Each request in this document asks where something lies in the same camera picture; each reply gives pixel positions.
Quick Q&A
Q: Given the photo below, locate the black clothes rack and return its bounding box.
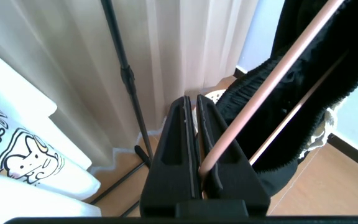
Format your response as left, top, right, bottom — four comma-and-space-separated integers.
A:
90, 0, 155, 218

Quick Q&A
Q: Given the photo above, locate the white printed t-shirt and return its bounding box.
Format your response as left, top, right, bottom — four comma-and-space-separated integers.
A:
0, 42, 102, 218

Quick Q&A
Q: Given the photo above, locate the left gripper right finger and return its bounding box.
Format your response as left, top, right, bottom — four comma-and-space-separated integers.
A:
196, 94, 272, 218

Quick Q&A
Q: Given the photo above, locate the white laundry basket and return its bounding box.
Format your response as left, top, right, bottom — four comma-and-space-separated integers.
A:
204, 88, 337, 159

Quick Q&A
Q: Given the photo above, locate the pink clothes hanger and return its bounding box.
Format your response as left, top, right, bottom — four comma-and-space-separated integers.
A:
198, 0, 349, 180

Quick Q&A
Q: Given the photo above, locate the beige curtain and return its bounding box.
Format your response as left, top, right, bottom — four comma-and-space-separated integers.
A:
0, 0, 259, 169

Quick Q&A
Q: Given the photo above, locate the black garment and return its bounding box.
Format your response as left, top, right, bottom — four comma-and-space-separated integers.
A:
214, 0, 358, 197

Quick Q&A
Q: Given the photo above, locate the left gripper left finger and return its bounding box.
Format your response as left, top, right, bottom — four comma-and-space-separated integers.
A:
139, 95, 203, 218

